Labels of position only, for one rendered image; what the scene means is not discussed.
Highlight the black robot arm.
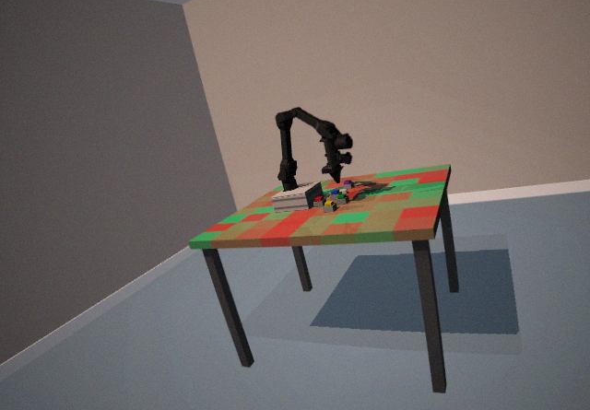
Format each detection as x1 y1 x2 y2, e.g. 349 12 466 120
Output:
276 107 353 192

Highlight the red button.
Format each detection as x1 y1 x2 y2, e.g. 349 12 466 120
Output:
313 196 326 207

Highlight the yellow button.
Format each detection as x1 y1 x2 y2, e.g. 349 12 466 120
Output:
323 201 337 213

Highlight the green button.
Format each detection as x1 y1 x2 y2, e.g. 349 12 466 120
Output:
336 193 349 205

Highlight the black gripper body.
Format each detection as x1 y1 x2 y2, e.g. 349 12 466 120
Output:
322 149 343 174

